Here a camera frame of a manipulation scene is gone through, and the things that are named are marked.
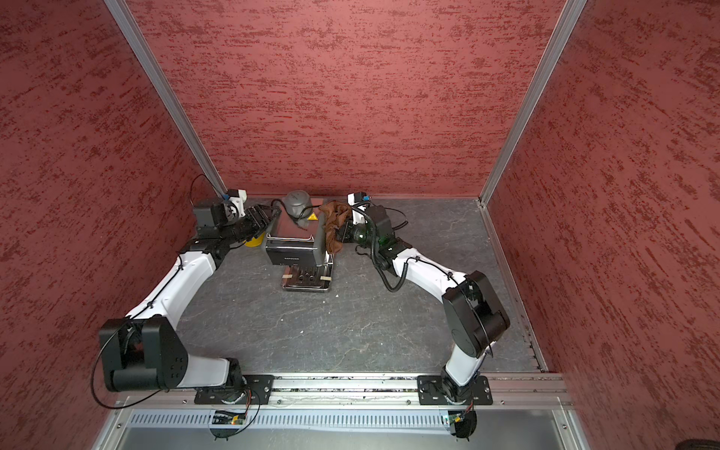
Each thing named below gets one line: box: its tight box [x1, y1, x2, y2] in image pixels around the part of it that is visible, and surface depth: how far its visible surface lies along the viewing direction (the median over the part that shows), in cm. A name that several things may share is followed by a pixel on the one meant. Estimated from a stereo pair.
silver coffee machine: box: [265, 190, 334, 292], surface depth 80 cm
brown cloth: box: [318, 200, 352, 255], surface depth 79 cm
